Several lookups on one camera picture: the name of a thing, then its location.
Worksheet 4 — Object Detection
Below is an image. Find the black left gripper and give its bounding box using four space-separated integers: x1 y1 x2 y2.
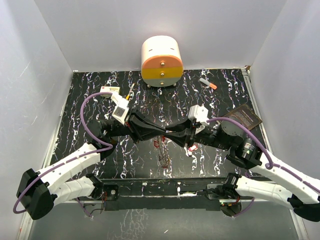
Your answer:
109 107 166 145

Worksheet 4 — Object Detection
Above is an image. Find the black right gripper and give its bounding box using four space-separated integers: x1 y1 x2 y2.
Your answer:
164 115 232 151

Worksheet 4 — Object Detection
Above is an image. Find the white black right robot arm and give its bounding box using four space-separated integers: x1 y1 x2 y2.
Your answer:
165 117 320 222

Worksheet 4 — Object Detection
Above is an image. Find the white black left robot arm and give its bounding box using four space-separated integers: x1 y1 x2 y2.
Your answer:
13 109 166 220

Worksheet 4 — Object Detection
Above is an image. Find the yellow and white pen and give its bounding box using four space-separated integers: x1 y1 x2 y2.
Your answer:
125 83 135 101

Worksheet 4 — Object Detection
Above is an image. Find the white small cardboard box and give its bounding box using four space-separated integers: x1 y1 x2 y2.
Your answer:
100 86 121 98

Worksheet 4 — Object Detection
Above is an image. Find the orange and grey marker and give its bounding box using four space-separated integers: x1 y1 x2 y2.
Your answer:
199 78 218 90

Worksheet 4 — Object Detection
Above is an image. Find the dark paperback book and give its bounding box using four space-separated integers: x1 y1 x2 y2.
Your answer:
223 103 263 131

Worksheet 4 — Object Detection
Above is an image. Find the round three-colour drawer cabinet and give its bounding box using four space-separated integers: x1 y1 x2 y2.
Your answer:
141 35 184 88

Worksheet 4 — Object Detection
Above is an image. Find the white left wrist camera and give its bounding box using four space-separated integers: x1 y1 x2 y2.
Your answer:
111 92 129 125

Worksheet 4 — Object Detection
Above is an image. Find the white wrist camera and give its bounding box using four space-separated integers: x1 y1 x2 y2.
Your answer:
111 92 129 125
188 105 209 135

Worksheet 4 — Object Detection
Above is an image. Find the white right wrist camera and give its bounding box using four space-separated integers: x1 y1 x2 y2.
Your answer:
188 105 209 135

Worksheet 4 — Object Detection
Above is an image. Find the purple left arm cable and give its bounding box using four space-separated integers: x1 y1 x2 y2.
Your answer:
12 91 113 218

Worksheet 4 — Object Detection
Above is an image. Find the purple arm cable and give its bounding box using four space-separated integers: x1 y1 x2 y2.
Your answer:
207 117 320 218
12 91 113 218

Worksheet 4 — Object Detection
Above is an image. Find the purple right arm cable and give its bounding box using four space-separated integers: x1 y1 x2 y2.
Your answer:
207 117 320 218

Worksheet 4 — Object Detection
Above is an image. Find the aluminium frame rail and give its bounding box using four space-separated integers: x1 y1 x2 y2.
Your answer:
17 181 308 240

